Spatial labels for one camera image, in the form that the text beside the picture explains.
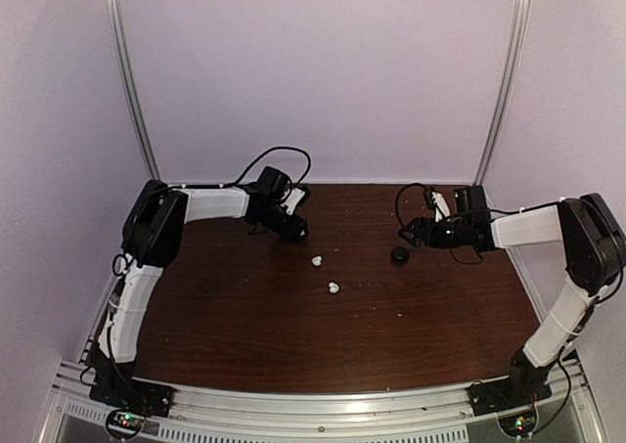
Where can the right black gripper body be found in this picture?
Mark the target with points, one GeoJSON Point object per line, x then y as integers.
{"type": "Point", "coordinates": [445, 239]}

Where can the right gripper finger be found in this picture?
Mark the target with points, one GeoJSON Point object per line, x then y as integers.
{"type": "Point", "coordinates": [417, 224]}
{"type": "Point", "coordinates": [412, 239]}

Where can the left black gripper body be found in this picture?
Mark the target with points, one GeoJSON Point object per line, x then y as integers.
{"type": "Point", "coordinates": [289, 232]}

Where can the black earbud charging case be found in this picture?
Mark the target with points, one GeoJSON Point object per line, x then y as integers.
{"type": "Point", "coordinates": [400, 255]}

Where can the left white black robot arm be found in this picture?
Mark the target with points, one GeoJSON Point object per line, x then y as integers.
{"type": "Point", "coordinates": [152, 238]}

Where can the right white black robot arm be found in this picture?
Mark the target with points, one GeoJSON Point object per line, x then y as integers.
{"type": "Point", "coordinates": [582, 231]}

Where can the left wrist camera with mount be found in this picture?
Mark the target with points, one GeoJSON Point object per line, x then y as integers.
{"type": "Point", "coordinates": [295, 197]}

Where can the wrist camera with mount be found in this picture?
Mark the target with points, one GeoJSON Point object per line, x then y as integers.
{"type": "Point", "coordinates": [295, 197]}
{"type": "Point", "coordinates": [436, 202]}

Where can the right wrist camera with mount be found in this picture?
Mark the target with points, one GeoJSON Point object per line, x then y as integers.
{"type": "Point", "coordinates": [436, 202]}

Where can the right aluminium frame post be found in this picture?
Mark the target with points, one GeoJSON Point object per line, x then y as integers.
{"type": "Point", "coordinates": [517, 34]}

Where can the aluminium frame post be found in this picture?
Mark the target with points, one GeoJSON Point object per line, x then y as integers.
{"type": "Point", "coordinates": [130, 88]}
{"type": "Point", "coordinates": [517, 34]}

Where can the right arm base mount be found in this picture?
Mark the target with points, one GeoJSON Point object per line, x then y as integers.
{"type": "Point", "coordinates": [508, 396]}

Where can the front aluminium rail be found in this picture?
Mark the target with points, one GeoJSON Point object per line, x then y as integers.
{"type": "Point", "coordinates": [197, 414]}

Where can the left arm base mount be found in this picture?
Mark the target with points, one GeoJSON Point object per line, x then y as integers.
{"type": "Point", "coordinates": [132, 408]}

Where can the left aluminium frame post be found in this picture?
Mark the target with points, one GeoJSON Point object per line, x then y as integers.
{"type": "Point", "coordinates": [130, 88]}

